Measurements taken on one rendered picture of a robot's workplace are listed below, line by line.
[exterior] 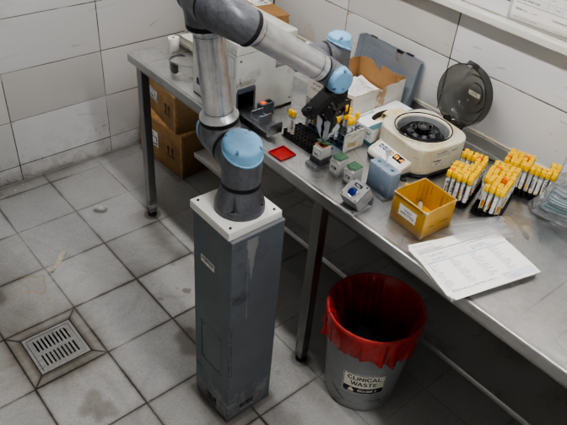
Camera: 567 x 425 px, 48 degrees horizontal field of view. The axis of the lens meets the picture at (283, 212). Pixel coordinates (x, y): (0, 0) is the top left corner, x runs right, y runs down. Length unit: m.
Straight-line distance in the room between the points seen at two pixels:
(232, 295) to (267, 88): 0.83
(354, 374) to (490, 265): 0.73
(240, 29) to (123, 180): 2.11
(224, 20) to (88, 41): 1.97
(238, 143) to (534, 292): 0.90
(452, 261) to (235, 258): 0.61
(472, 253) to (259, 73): 0.99
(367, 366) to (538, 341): 0.74
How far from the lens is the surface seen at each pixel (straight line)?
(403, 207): 1.90
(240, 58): 2.23
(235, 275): 1.89
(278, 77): 2.39
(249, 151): 1.72
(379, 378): 2.35
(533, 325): 1.77
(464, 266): 1.83
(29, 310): 2.91
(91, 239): 3.19
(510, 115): 2.31
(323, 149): 2.08
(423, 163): 2.12
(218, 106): 1.79
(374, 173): 2.02
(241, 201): 1.79
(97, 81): 3.58
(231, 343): 2.11
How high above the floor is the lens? 2.06
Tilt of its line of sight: 38 degrees down
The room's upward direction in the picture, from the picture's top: 5 degrees clockwise
